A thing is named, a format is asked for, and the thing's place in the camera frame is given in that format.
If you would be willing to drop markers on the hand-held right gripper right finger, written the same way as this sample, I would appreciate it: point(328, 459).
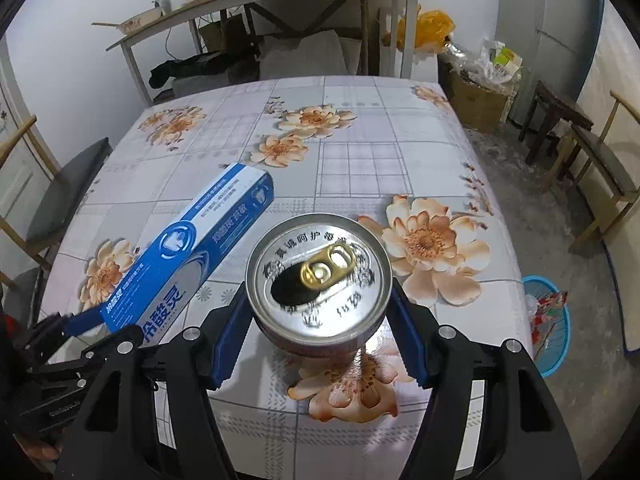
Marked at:
point(407, 335)

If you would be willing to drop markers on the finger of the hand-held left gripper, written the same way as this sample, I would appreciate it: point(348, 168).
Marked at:
point(107, 342)
point(42, 332)

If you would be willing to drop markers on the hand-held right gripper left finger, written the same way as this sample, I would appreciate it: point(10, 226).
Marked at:
point(230, 340)

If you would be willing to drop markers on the drink can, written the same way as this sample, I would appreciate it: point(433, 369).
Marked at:
point(320, 280)

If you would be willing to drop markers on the blue toothpaste box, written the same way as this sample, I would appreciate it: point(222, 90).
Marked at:
point(200, 230)

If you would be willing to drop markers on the blue plastic wastebasket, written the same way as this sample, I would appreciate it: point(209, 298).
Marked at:
point(550, 357)

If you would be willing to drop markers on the chair with black seat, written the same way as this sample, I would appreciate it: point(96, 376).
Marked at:
point(70, 185)

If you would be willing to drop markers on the table with floral tablecloth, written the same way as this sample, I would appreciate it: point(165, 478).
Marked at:
point(375, 160)

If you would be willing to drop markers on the wooden chair with dark seat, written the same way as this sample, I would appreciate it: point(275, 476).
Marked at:
point(605, 160)

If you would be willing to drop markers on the white board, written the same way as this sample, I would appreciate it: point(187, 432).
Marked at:
point(425, 67)

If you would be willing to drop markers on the dark wooden stool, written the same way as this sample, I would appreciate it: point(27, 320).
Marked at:
point(555, 102)

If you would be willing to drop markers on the black cloth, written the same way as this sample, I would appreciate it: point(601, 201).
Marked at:
point(190, 67)

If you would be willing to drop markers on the pile of clear plastic bags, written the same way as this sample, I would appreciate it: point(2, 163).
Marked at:
point(470, 62)

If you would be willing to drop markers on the green and white rice bag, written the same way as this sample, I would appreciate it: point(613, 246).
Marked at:
point(507, 62)

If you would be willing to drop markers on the small brown cardboard box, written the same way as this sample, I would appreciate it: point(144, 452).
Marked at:
point(222, 35)

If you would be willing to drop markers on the orange plastic bag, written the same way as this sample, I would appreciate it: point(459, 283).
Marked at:
point(430, 30)

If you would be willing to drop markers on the takeaway tray with chopsticks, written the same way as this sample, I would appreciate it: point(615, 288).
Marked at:
point(132, 21)

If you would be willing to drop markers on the white mattress with blue edge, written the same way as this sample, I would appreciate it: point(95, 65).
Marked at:
point(625, 85)

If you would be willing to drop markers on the grey refrigerator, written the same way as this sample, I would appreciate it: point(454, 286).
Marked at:
point(550, 25)

